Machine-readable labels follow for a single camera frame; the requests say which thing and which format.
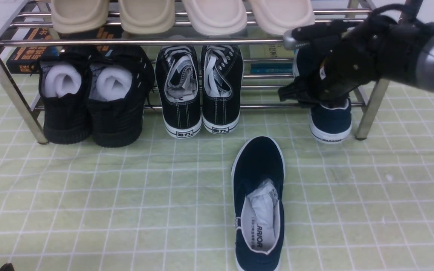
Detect black canvas sneaker right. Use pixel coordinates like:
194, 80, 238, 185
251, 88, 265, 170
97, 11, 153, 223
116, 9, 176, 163
200, 45, 244, 134

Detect black knit shoe right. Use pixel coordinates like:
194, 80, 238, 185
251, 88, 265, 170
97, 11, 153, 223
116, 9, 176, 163
86, 44, 155, 148

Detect beige slipper far left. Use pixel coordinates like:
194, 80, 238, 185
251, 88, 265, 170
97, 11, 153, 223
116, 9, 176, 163
50, 0, 110, 34

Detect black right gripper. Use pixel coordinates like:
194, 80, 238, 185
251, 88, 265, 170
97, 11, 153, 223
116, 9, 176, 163
278, 14, 434, 108

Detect green checkered floor mat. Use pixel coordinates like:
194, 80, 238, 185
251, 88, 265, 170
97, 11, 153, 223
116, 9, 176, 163
0, 84, 434, 271

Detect black knit shoe left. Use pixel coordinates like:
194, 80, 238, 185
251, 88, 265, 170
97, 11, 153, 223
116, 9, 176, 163
35, 45, 99, 145

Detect black orange book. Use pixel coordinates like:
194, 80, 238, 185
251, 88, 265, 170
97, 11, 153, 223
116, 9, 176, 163
6, 26, 123, 74

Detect black canvas sneaker left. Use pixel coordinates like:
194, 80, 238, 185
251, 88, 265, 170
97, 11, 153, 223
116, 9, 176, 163
154, 45, 203, 139

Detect black knit shoe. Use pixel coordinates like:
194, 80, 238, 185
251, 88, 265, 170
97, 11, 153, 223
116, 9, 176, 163
35, 45, 99, 145
86, 44, 155, 148

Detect teal green books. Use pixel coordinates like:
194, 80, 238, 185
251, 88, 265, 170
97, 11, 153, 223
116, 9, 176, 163
249, 44, 296, 74

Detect navy slip-on shoe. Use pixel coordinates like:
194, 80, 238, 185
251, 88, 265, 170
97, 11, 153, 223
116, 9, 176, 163
292, 46, 352, 144
231, 136, 286, 271

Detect metal shoe rack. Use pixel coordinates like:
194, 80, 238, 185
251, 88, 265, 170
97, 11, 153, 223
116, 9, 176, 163
0, 0, 390, 145

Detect beige slipper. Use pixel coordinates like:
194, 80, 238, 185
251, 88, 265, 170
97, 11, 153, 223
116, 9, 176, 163
119, 0, 176, 34
50, 0, 110, 34

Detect black canvas sneaker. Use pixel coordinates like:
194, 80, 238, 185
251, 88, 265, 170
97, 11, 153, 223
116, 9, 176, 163
154, 45, 203, 139
200, 45, 244, 134

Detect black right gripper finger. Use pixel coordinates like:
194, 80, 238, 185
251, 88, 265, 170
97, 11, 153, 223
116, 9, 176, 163
0, 263, 15, 271

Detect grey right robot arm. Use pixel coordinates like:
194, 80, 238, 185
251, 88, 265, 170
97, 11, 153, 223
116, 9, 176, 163
29, 10, 434, 271

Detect cream slipper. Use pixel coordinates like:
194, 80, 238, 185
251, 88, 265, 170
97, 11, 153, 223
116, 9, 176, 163
182, 0, 248, 36
248, 0, 315, 36

